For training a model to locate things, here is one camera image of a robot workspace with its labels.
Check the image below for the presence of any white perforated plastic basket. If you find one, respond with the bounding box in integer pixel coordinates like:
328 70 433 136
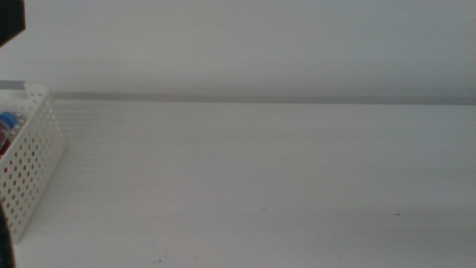
0 82 68 245

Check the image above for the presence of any blue-capped water bottle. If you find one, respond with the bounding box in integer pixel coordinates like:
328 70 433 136
0 110 19 139

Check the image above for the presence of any red cola can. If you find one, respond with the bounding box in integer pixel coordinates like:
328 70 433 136
0 128 13 159

